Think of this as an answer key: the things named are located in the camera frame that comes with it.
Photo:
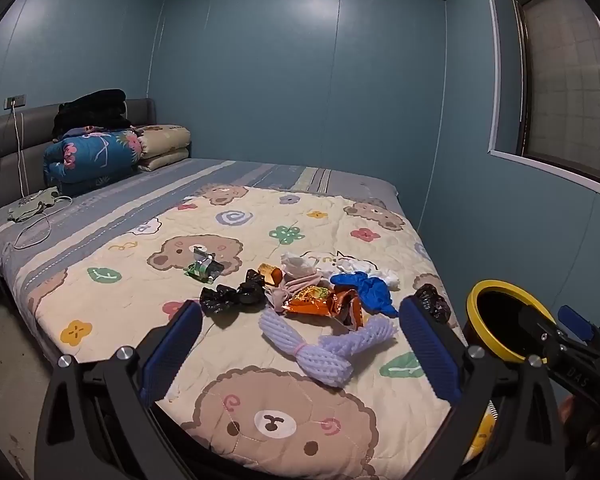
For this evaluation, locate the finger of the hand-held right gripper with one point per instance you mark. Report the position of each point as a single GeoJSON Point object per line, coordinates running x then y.
{"type": "Point", "coordinates": [532, 322]}
{"type": "Point", "coordinates": [575, 321]}

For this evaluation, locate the bear printed blanket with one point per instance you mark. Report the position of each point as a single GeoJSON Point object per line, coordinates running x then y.
{"type": "Point", "coordinates": [130, 280]}

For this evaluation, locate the clothes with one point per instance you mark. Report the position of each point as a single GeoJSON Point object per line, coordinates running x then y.
{"type": "Point", "coordinates": [365, 335]}

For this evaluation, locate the green snack wrapper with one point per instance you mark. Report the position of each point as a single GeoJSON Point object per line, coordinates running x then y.
{"type": "Point", "coordinates": [205, 266]}

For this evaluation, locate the bed with striped sheet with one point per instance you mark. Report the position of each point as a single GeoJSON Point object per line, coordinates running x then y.
{"type": "Point", "coordinates": [105, 195]}

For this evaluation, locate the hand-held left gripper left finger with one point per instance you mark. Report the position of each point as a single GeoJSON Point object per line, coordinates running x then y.
{"type": "Point", "coordinates": [172, 350]}

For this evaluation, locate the yellow rimmed waste bin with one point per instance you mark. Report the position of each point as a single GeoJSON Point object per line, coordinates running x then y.
{"type": "Point", "coordinates": [500, 286]}

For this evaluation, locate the orange snack bag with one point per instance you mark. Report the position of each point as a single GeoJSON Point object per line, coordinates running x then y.
{"type": "Point", "coordinates": [320, 306]}

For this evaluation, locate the grey padded headboard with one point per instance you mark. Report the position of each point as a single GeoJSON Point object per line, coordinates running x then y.
{"type": "Point", "coordinates": [10, 135]}

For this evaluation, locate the wall socket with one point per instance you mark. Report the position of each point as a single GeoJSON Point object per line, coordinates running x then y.
{"type": "Point", "coordinates": [15, 101]}

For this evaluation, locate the small black plastic bag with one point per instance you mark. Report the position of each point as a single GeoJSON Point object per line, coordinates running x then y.
{"type": "Point", "coordinates": [432, 302]}

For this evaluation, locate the white cloth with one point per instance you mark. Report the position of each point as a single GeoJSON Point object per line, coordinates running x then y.
{"type": "Point", "coordinates": [360, 264]}

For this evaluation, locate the blue floral pillow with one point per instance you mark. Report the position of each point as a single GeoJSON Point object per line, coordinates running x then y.
{"type": "Point", "coordinates": [90, 157]}

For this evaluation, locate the blue glove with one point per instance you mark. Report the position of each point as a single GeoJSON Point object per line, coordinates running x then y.
{"type": "Point", "coordinates": [367, 292]}

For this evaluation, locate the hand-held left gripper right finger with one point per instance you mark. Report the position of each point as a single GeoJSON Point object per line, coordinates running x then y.
{"type": "Point", "coordinates": [430, 355]}

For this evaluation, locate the beige folded pillows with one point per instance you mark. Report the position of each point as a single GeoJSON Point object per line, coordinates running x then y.
{"type": "Point", "coordinates": [162, 145]}

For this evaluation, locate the black clothing pile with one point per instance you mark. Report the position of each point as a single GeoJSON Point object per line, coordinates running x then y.
{"type": "Point", "coordinates": [92, 110]}

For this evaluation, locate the large black plastic bag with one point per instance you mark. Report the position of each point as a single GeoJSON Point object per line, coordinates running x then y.
{"type": "Point", "coordinates": [225, 300]}

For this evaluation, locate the pink cloth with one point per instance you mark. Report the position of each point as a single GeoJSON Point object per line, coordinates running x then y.
{"type": "Point", "coordinates": [287, 292]}

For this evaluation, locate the window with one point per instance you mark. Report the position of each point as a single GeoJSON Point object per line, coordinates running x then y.
{"type": "Point", "coordinates": [565, 85]}

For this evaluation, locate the pale green cloth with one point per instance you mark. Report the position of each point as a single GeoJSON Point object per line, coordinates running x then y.
{"type": "Point", "coordinates": [32, 205]}

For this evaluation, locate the person's right hand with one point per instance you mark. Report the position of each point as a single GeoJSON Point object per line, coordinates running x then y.
{"type": "Point", "coordinates": [572, 412]}

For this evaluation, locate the purple foam fruit net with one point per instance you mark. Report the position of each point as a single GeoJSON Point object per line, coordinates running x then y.
{"type": "Point", "coordinates": [300, 350]}

